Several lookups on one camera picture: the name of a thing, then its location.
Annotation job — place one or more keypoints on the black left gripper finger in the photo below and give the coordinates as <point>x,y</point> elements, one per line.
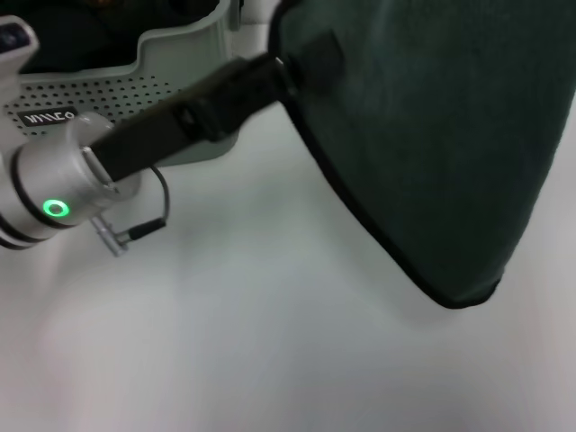
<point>319,58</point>

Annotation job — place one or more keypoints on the dark green towel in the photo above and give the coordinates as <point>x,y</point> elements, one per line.
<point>427,157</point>

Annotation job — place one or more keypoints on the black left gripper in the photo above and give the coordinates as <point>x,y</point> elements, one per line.
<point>148,135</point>

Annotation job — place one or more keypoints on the green perforated storage box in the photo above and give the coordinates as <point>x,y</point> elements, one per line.
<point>112,96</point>

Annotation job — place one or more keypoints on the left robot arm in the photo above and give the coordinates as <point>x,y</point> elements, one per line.
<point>49,180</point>

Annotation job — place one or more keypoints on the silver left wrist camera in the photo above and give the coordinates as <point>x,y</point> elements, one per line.
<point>15,40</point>

